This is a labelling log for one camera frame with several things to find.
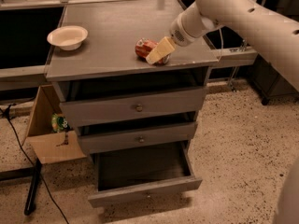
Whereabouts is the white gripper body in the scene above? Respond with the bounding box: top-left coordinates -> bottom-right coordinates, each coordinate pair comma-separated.
169,11 -> 199,47

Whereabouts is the grey middle drawer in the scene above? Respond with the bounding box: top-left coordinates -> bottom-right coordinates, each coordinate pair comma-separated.
76,121 -> 197,154

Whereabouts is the grey open bottom drawer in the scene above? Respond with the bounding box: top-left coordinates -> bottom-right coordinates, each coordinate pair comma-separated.
88,141 -> 202,207

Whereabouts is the dark rolling cabinet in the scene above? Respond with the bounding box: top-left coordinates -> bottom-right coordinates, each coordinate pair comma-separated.
249,55 -> 299,105

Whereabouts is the white bowl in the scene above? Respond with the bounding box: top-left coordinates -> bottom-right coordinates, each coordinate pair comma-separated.
47,25 -> 88,50

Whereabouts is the white hanging cable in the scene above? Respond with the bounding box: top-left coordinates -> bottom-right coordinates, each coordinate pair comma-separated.
218,27 -> 225,62

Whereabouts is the grey top drawer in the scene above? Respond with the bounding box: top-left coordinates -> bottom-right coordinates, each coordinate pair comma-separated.
60,87 -> 206,127

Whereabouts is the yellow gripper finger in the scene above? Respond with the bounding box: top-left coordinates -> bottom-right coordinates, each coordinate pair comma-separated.
146,36 -> 176,64

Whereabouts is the red coke can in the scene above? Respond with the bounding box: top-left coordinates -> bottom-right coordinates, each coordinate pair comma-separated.
135,38 -> 170,65

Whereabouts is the black metal stand leg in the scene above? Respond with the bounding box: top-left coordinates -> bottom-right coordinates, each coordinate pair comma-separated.
24,160 -> 42,216

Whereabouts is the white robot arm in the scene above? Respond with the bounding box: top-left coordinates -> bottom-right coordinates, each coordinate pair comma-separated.
168,0 -> 299,224

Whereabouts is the cardboard box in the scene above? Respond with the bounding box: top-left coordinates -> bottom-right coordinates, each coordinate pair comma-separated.
25,85 -> 85,164

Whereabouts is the grey metal frame rail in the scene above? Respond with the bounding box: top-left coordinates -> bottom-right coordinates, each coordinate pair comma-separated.
0,0 -> 269,91

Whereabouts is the green chip bag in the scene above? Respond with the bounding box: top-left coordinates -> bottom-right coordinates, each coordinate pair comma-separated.
51,113 -> 69,133

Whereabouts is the grey wooden drawer cabinet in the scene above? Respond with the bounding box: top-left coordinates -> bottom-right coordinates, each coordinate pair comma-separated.
45,0 -> 219,161

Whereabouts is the black floor cable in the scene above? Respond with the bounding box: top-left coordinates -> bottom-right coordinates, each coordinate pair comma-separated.
0,104 -> 71,224

